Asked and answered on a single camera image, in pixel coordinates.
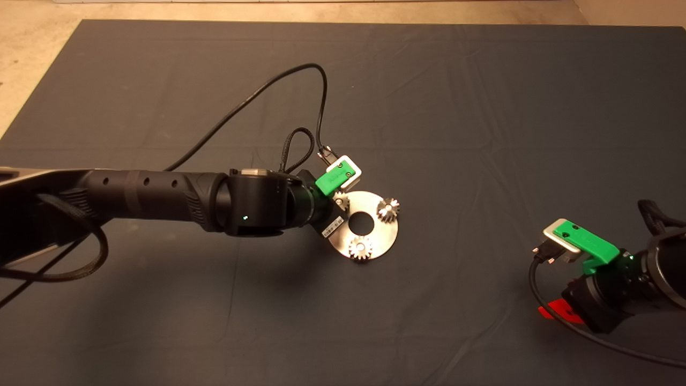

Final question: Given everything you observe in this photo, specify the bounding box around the round metal carrier plate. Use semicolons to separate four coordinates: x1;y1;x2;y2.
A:
327;190;400;262

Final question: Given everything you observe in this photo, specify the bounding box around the green right camera mount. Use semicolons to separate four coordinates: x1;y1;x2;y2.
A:
552;222;622;276

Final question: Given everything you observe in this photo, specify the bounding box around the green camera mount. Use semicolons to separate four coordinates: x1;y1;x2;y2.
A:
552;222;622;276
315;163;355;197

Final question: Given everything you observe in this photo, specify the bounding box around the short braided gripper cable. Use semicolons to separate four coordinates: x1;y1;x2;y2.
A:
637;199;686;237
279;127;316;175

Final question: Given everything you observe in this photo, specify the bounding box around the green left camera mount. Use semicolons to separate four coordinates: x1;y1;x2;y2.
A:
315;163;355;197

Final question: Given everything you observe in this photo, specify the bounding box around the dark grey table cloth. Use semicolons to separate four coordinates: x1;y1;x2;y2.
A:
0;20;686;386

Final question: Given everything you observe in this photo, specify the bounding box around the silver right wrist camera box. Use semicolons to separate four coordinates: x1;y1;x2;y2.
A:
542;218;583;264

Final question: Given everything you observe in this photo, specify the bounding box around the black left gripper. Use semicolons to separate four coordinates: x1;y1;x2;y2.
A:
296;169;347;240

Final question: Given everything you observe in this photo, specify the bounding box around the short braided right gripper cable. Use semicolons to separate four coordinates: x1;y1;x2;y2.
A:
637;199;686;237

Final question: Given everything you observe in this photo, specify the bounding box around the black left camera cable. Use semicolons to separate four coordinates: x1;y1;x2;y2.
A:
0;63;339;310

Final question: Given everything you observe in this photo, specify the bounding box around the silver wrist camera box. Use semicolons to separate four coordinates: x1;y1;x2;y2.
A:
324;154;363;190
542;218;583;264

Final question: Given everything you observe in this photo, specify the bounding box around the black camera cable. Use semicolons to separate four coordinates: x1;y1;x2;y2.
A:
528;248;686;369
0;63;339;310

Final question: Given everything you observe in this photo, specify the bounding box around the black right camera cable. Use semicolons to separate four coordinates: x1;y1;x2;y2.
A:
528;248;686;369

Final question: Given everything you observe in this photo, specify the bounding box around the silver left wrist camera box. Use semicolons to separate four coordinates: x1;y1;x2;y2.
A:
324;154;363;190

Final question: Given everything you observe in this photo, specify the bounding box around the short braided left gripper cable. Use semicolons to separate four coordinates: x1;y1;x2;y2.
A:
279;127;316;175

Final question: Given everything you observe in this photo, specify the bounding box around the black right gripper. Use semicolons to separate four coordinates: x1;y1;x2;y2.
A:
538;263;658;335

